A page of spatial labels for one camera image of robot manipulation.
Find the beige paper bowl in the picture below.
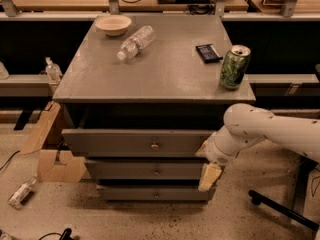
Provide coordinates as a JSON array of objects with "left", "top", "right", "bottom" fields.
[{"left": 95, "top": 15, "right": 132, "bottom": 36}]

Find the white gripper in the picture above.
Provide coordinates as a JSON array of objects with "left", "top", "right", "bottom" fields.
[{"left": 195, "top": 132, "right": 235, "bottom": 192}]

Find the grey top drawer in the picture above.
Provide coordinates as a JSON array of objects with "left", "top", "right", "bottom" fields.
[{"left": 62, "top": 129, "right": 211, "bottom": 158}]

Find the clear bottle on shelf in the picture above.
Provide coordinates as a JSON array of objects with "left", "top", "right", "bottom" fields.
[{"left": 45, "top": 57, "right": 63, "bottom": 82}]

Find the black snack bar packet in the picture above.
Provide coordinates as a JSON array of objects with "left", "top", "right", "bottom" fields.
[{"left": 196, "top": 44, "right": 223, "bottom": 64}]

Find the cardboard box on floor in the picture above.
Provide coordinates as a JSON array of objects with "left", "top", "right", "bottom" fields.
[{"left": 20, "top": 102, "right": 90, "bottom": 183}]

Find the black chair base leg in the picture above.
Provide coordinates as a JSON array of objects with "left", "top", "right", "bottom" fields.
[{"left": 248, "top": 190, "right": 319, "bottom": 232}]

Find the grey wooden drawer cabinet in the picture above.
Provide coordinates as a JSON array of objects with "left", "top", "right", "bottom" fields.
[{"left": 53, "top": 14, "right": 255, "bottom": 187}]

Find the grey bottom drawer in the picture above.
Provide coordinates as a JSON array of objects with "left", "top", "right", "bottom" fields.
[{"left": 97, "top": 185, "right": 215, "bottom": 202}]

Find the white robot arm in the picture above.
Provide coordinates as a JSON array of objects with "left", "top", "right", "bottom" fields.
[{"left": 196, "top": 103, "right": 320, "bottom": 192}]

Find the plastic bottle on floor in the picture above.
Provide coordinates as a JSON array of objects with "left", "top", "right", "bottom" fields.
[{"left": 8, "top": 176, "right": 37, "bottom": 209}]

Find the green soda can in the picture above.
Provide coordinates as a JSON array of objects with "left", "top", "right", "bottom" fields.
[{"left": 220, "top": 45, "right": 251, "bottom": 90}]

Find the clear plastic water bottle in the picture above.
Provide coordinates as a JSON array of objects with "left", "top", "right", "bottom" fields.
[{"left": 117, "top": 25, "right": 156, "bottom": 61}]

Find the grey middle drawer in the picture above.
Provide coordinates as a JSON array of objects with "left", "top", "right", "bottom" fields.
[{"left": 85, "top": 159, "right": 203, "bottom": 180}]

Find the grey drawer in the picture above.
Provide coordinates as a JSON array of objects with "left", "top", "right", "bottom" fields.
[
  {"left": 62, "top": 129, "right": 211, "bottom": 158},
  {"left": 97, "top": 185, "right": 215, "bottom": 202},
  {"left": 85, "top": 159, "right": 203, "bottom": 180}
]

